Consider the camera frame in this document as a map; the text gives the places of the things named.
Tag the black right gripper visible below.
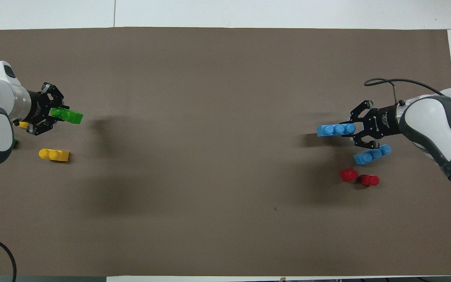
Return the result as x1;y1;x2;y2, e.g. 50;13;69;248
348;100;403;150

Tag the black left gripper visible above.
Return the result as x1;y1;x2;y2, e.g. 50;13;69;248
25;81;70;137

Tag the blue three-stud block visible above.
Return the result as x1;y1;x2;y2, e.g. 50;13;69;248
316;123;357;137
353;144;392;166

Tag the red single-stud block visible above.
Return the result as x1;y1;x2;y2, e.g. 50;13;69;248
360;174;380;187
339;168;359;183

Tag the brown table mat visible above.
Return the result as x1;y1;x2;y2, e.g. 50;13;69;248
0;27;451;277

